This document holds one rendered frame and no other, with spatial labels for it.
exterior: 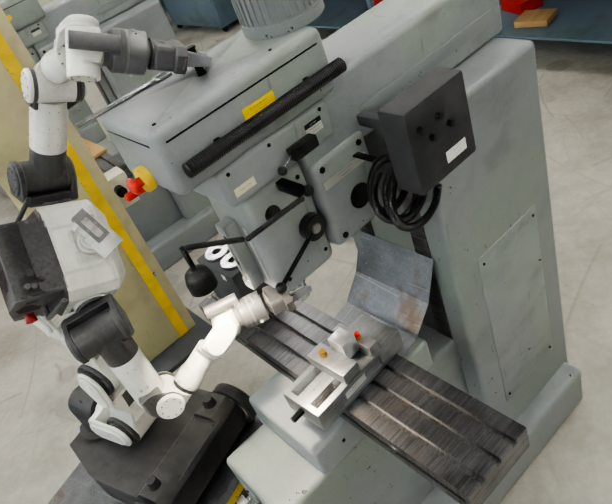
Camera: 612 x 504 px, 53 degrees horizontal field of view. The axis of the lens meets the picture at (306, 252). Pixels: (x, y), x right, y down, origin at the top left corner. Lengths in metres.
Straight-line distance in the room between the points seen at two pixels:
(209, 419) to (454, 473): 1.12
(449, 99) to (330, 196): 0.38
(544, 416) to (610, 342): 0.62
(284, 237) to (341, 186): 0.20
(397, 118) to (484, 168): 0.56
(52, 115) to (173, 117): 0.45
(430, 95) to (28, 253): 1.01
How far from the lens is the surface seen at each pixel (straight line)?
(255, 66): 1.36
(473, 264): 1.92
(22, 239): 1.66
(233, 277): 2.07
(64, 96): 1.59
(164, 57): 1.36
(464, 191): 1.78
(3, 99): 3.07
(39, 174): 1.73
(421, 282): 1.93
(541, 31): 5.39
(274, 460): 2.02
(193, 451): 2.40
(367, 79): 1.59
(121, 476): 2.54
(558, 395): 2.65
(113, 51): 1.33
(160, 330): 3.69
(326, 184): 1.54
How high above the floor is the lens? 2.32
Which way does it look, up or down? 36 degrees down
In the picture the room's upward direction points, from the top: 23 degrees counter-clockwise
